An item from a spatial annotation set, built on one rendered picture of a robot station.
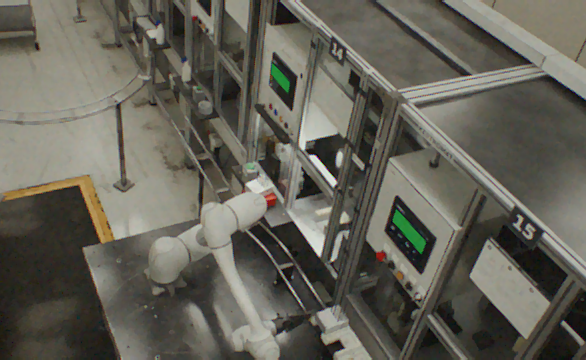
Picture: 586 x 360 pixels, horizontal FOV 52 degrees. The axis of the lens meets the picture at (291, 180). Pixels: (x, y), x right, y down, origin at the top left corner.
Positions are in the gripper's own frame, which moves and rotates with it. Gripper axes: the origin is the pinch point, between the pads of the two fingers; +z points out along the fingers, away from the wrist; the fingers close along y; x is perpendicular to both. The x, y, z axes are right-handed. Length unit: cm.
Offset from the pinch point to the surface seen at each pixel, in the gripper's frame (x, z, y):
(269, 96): 98, 20, 58
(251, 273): 48, -7, -20
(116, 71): 381, 8, -88
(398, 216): -18, 17, 76
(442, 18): 61, 89, 113
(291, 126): 72, 20, 57
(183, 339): 23, -55, -20
